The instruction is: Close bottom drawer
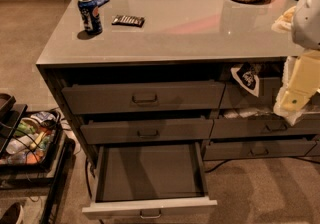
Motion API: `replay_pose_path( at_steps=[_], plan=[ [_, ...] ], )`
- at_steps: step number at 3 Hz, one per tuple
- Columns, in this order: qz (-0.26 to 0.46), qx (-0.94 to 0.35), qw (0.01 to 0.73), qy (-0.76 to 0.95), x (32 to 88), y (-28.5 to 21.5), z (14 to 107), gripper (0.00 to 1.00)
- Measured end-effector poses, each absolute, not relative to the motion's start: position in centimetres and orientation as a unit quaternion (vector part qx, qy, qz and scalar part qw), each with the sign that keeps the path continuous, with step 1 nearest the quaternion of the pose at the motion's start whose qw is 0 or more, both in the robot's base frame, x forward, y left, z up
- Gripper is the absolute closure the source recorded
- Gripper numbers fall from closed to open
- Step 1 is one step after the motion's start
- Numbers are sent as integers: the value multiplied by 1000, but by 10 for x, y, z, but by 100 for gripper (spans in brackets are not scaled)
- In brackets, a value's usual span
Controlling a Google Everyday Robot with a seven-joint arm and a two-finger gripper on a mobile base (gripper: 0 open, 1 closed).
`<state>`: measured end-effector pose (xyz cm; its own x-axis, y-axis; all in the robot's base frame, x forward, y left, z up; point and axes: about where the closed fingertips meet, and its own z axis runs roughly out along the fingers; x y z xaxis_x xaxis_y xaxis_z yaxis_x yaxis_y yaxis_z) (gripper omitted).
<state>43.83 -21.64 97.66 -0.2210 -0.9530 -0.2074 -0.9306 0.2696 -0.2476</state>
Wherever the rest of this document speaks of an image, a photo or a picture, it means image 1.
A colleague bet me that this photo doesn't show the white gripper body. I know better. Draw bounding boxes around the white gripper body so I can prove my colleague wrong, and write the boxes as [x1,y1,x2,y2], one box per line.
[280,50,320,111]

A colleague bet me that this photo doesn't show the grey drawer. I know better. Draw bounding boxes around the grey drawer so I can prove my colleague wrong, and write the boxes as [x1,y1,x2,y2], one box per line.
[220,77,281,109]
[82,142,217,219]
[203,138,316,161]
[211,115,320,139]
[62,81,225,114]
[80,117,213,144]

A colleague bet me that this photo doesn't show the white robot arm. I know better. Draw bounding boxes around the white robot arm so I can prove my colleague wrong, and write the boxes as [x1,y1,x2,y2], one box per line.
[280,0,320,111]

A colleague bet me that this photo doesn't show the clear plastic bags in drawer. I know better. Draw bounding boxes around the clear plastic bags in drawer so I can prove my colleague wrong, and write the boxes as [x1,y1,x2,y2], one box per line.
[222,107,273,119]

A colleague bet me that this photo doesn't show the grey drawer cabinet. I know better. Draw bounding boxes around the grey drawer cabinet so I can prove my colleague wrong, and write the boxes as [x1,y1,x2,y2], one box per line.
[37,0,319,161]

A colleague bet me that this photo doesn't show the dark snack bar wrapper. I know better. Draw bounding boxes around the dark snack bar wrapper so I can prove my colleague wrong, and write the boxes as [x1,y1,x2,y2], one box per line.
[112,15,145,28]

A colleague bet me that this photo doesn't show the blue pepsi can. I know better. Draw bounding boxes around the blue pepsi can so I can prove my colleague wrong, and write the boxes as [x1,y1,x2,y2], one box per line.
[78,0,110,35]

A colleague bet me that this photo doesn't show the black cart rack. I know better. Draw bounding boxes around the black cart rack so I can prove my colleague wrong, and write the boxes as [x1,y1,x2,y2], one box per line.
[0,93,75,224]

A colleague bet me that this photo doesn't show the black tray of snacks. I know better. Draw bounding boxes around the black tray of snacks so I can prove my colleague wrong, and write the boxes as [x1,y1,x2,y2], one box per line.
[0,110,62,170]

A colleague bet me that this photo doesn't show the black floor cable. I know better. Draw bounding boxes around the black floor cable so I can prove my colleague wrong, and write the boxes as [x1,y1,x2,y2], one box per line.
[83,157,104,224]

